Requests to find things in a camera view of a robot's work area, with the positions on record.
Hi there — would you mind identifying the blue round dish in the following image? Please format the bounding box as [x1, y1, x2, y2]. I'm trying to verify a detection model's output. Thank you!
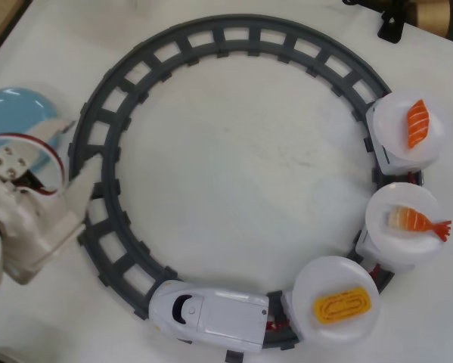
[0, 87, 61, 190]

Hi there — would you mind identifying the yellow egg sushi toy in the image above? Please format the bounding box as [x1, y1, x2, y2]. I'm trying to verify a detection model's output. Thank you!
[312, 287, 373, 326]

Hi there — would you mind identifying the grey circular toy rail track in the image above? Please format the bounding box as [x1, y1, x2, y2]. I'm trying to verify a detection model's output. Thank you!
[67, 14, 427, 355]

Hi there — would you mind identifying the white Shinkansen toy locomotive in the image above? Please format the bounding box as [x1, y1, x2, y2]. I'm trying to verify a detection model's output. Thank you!
[148, 281, 271, 346]

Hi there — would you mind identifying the red white servo cable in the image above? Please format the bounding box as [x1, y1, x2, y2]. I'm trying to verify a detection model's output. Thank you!
[0, 132, 66, 198]

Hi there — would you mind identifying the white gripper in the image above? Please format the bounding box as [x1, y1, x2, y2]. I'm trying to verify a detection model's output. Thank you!
[0, 119, 103, 287]

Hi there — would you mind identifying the black clamp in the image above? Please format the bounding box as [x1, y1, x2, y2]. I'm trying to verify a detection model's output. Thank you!
[377, 0, 406, 43]

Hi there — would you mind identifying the brown cardboard piece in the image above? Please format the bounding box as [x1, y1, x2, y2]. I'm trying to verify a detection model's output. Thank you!
[405, 0, 453, 39]

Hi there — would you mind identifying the orange shrimp sushi toy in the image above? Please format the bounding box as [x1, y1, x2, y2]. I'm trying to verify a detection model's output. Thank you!
[384, 203, 453, 244]

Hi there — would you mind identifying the white plastic sushi plate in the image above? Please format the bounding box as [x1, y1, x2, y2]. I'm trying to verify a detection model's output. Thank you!
[365, 182, 441, 265]
[293, 255, 382, 345]
[373, 90, 451, 168]

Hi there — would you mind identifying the orange salmon sushi toy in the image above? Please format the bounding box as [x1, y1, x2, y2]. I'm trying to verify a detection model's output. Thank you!
[406, 98, 432, 150]

